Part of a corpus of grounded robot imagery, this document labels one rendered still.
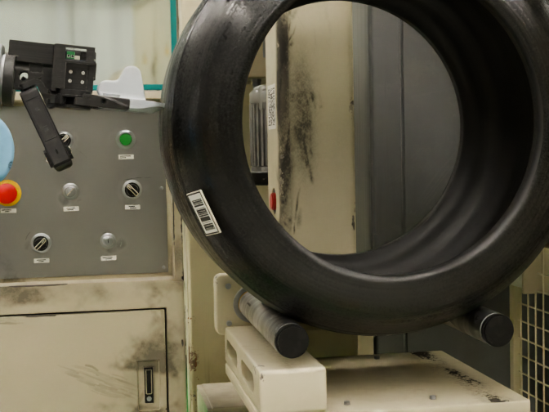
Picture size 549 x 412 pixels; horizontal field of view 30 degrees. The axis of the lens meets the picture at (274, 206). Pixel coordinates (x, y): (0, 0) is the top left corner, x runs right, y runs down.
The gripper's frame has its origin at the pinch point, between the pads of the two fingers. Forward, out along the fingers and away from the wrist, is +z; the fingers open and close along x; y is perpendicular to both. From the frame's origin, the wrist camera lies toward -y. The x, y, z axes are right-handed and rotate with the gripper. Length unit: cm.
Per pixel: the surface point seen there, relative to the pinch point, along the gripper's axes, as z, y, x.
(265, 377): 16.3, -33.1, -11.9
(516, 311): 66, -27, 26
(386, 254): 38.9, -18.3, 15.5
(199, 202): 6.0, -11.5, -10.8
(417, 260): 44, -19, 15
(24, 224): -20, -22, 65
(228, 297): 15.5, -27.8, 22.7
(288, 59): 22.3, 11.5, 25.5
